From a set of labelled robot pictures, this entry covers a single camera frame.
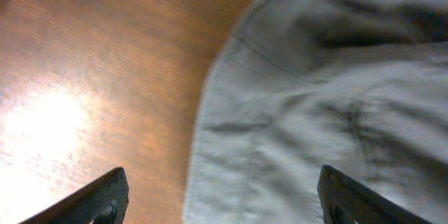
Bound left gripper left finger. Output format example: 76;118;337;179
22;167;129;224

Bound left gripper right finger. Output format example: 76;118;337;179
317;165;432;224

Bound grey cargo shorts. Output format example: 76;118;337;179
183;0;447;223

